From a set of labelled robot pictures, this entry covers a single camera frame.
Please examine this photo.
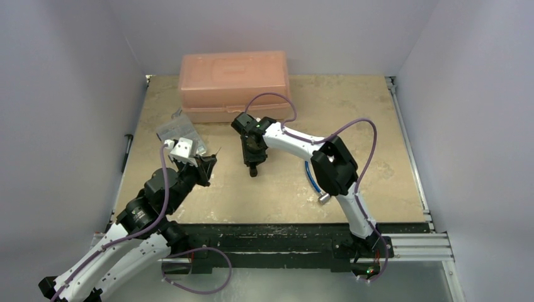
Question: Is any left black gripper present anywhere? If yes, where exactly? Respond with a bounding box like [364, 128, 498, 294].
[167, 153, 216, 213]

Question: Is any black padlock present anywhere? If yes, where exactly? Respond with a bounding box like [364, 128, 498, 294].
[249, 163, 258, 177]

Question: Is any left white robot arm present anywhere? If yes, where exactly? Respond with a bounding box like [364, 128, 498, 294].
[38, 155, 217, 301]

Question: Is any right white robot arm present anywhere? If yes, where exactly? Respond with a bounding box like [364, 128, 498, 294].
[231, 112, 392, 257]

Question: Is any clear plastic parts box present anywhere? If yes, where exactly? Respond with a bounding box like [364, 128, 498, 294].
[156, 108, 207, 155]

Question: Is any orange plastic toolbox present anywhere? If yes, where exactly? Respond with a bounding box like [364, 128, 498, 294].
[178, 51, 292, 123]

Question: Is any black tool beside table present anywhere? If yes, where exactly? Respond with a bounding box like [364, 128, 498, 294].
[121, 133, 134, 174]

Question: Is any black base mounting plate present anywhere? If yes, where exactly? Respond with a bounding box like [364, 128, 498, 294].
[158, 223, 431, 276]

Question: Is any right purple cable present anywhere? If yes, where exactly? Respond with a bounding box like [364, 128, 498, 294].
[244, 92, 390, 284]

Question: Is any blue cable lock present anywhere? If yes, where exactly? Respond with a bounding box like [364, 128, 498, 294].
[304, 161, 331, 206]

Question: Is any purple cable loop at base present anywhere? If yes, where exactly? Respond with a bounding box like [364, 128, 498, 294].
[161, 245, 232, 295]

